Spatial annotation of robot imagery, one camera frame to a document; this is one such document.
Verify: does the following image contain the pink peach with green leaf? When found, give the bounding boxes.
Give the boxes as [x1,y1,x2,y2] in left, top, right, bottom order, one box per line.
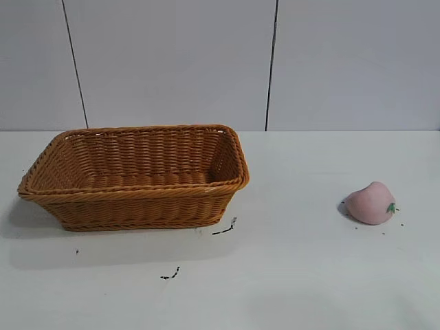
[340,181,400,226]

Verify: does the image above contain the brown woven wicker basket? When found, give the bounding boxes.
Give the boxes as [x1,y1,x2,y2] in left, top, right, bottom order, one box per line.
[16,124,251,232]

